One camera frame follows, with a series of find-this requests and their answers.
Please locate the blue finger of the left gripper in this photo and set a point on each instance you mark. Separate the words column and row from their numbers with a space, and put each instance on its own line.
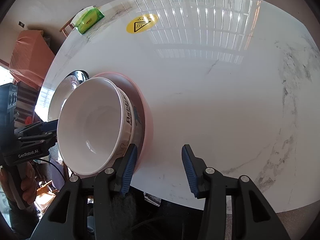
column 50, row 126

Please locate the orange cloth covered furniture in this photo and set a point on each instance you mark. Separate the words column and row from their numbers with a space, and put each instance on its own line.
column 31, row 59

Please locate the green tissue pack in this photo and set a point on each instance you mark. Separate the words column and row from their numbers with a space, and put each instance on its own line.
column 86, row 18

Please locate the side window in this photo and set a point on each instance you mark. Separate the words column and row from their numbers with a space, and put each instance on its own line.
column 5, row 76

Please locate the large blue floral plate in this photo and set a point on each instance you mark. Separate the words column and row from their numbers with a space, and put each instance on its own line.
column 78, row 76

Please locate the white bowl blue base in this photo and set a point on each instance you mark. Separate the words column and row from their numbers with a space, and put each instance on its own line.
column 94, row 126

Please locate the large pink bowl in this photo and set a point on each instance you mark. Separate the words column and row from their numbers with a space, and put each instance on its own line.
column 134, row 93

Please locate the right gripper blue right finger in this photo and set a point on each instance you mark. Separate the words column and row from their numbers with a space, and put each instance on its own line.
column 208, row 184

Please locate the yellow warning sticker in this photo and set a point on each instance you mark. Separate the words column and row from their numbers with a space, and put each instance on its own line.
column 142, row 23

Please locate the white rose soup plate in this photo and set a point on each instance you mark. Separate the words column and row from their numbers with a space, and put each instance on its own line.
column 61, row 94

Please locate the left hand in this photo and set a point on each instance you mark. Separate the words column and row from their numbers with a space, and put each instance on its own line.
column 28, row 185

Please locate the white bowl orange base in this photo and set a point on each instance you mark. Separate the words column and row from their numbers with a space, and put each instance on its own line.
column 136, row 122

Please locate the light wooden chair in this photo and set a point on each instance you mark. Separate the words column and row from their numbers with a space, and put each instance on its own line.
column 67, row 28

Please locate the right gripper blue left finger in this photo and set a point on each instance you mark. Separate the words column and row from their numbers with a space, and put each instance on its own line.
column 113, row 211

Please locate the black wall switch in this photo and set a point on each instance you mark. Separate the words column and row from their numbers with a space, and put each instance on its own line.
column 21, row 24

